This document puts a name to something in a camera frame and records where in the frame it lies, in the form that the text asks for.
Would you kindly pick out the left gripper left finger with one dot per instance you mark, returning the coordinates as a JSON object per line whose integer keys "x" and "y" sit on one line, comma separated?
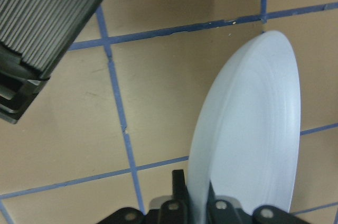
{"x": 180, "y": 197}

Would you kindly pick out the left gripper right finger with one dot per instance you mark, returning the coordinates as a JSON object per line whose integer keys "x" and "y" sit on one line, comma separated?
{"x": 213, "y": 213}

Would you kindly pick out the blue plate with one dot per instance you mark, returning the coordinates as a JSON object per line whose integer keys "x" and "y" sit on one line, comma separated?
{"x": 246, "y": 140}

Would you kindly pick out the black plate rack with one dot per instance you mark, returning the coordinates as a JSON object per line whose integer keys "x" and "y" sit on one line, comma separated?
{"x": 35, "y": 35}

